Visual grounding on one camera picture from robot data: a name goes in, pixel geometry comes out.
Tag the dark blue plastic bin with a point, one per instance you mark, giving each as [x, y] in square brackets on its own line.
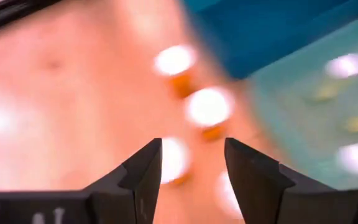
[259, 31]

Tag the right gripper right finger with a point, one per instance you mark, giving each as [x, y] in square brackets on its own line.
[259, 186]

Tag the large orange pill bottle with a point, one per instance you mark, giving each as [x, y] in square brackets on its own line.
[228, 194]
[208, 105]
[174, 59]
[172, 160]

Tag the translucent teal plastic bin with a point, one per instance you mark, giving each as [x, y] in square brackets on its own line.
[291, 124]

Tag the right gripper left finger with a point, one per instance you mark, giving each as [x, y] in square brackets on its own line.
[135, 186]

